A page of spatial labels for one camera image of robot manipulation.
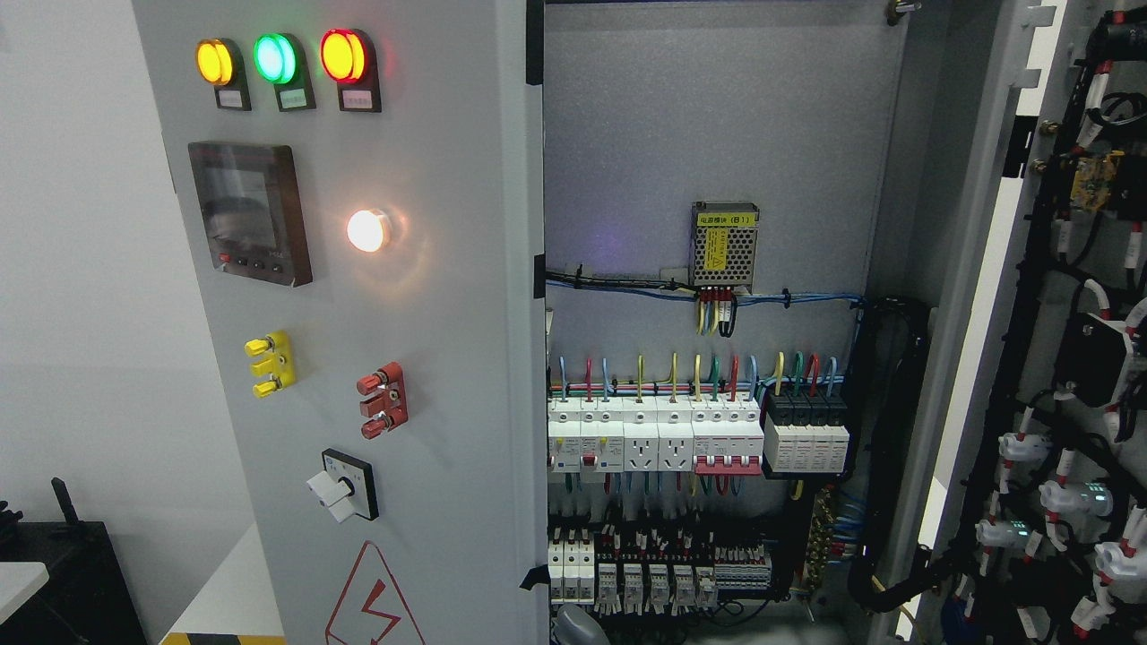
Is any yellow indicator lamp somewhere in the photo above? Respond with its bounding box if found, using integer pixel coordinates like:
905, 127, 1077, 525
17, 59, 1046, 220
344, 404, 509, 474
195, 39, 253, 111

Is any green indicator lamp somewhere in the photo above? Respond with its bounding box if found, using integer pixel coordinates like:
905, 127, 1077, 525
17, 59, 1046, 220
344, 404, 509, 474
253, 32, 317, 112

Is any white socket breaker row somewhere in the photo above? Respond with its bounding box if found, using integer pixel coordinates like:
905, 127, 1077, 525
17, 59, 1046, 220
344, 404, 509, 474
546, 393, 763, 482

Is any black white surge protector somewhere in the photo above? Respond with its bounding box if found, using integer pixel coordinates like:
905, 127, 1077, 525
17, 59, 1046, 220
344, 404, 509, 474
762, 393, 849, 477

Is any grey cabinet door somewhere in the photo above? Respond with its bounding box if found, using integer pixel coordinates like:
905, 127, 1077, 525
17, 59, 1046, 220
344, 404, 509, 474
846, 1, 1144, 644
133, 1, 548, 644

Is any black digital power meter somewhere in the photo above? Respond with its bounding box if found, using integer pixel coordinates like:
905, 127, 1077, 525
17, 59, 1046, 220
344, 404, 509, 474
188, 142, 313, 287

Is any red indicator lamp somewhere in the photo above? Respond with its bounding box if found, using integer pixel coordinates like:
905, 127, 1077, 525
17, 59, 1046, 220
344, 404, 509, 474
320, 28, 382, 112

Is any white rotary selector switch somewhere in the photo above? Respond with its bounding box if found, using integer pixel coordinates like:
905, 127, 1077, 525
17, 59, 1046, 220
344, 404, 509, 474
306, 448, 379, 523

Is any black corrugated cable conduit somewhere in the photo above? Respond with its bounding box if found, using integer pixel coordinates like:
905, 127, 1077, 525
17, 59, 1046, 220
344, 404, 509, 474
846, 297, 953, 614

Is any metal mesh power supply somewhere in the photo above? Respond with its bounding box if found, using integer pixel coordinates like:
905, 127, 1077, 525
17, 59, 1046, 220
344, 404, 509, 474
690, 201, 760, 292

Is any white glowing lamp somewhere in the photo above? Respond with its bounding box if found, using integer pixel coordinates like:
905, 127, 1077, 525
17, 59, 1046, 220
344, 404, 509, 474
348, 209, 391, 252

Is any red terminal connector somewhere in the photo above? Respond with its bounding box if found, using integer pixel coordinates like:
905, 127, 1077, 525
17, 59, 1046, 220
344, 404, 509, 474
356, 362, 409, 440

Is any black box at left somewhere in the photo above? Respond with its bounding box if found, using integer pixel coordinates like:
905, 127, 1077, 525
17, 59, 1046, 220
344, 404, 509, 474
1, 477, 146, 644

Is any yellow terminal connector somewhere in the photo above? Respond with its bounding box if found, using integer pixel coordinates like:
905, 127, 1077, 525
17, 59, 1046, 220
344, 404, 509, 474
243, 331, 298, 399

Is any black relay terminal row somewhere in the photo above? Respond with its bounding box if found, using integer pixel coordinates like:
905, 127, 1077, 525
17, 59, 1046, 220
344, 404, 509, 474
541, 510, 780, 617

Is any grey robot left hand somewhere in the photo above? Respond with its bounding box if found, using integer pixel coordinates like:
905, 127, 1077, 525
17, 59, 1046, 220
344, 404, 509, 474
551, 603, 610, 645

